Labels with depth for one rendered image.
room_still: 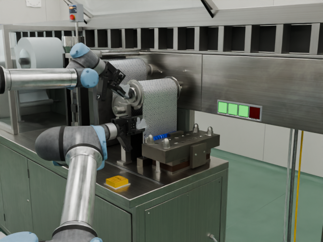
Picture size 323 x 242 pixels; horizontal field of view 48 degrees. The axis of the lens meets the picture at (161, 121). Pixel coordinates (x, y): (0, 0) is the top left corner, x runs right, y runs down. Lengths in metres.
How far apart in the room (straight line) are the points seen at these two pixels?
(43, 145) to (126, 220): 0.54
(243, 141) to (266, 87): 3.02
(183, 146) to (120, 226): 0.46
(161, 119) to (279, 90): 0.59
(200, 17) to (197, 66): 0.24
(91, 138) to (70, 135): 0.07
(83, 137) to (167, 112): 0.77
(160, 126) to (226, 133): 3.00
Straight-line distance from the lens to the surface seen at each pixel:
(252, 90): 1.70
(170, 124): 1.88
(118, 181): 1.56
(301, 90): 1.59
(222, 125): 4.79
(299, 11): 1.60
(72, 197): 1.03
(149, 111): 1.76
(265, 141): 4.48
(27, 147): 2.23
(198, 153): 1.75
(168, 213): 1.65
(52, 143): 1.19
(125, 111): 1.77
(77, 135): 1.18
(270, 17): 1.66
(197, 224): 1.84
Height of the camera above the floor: 1.52
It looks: 13 degrees down
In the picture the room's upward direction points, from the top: straight up
